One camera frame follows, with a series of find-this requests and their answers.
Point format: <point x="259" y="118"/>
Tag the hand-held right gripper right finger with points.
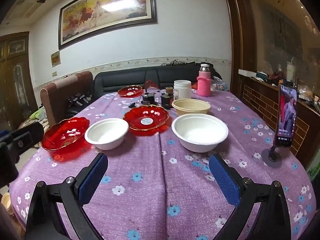
<point x="223" y="177"/>

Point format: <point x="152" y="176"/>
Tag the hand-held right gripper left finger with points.
<point x="92" y="177"/>

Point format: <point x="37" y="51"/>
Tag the beige plastic strainer basket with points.
<point x="191" y="106"/>

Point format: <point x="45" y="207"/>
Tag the green toy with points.
<point x="36" y="115"/>

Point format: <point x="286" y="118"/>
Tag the red plastic plate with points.
<point x="130" y="91"/>
<point x="146" y="120"/>
<point x="65" y="135"/>

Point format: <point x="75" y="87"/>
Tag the small white bowl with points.
<point x="106" y="133"/>

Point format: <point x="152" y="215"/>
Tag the large white bowl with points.
<point x="200" y="132"/>

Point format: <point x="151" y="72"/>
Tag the grey phone stand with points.
<point x="271" y="156"/>

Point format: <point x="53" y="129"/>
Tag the brown armchair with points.
<point x="62" y="95"/>

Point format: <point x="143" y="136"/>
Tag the wooden cabinet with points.
<point x="13" y="80"/>

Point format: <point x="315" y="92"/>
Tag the purple floral tablecloth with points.
<point x="160" y="180"/>

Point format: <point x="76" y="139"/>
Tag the beige cup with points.
<point x="6" y="202"/>

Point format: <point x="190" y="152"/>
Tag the wooden sideboard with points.
<point x="265" y="100"/>

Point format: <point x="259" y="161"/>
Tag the smartphone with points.
<point x="286" y="115"/>

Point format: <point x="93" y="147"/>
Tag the clear plastic bag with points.
<point x="220" y="84"/>

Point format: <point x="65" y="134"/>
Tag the pink flask with knitted sleeve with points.
<point x="205" y="83"/>

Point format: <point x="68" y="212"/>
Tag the white plastic jar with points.
<point x="182" y="90"/>

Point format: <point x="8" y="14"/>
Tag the black ink bottle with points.
<point x="148" y="98"/>

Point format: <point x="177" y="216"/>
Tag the dark bottle with cork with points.
<point x="167" y="98"/>

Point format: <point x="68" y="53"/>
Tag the black leather sofa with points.
<point x="130" y="78"/>

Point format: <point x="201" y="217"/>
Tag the white container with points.
<point x="290" y="71"/>

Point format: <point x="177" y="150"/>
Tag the framed horse painting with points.
<point x="105" y="10"/>

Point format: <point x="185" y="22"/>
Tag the wooden framed glass panel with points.
<point x="275" y="30"/>

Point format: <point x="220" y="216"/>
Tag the small wall calendar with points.
<point x="55" y="58"/>

